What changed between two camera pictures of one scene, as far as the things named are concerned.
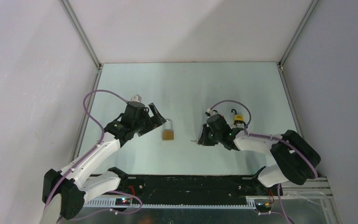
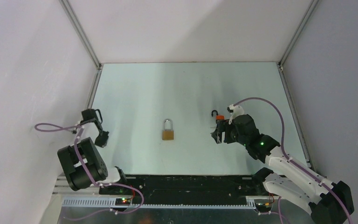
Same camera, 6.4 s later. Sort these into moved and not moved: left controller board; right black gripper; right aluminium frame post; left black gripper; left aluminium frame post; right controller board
Moved: left black gripper; right black gripper
Not moved: left aluminium frame post; right controller board; left controller board; right aluminium frame post
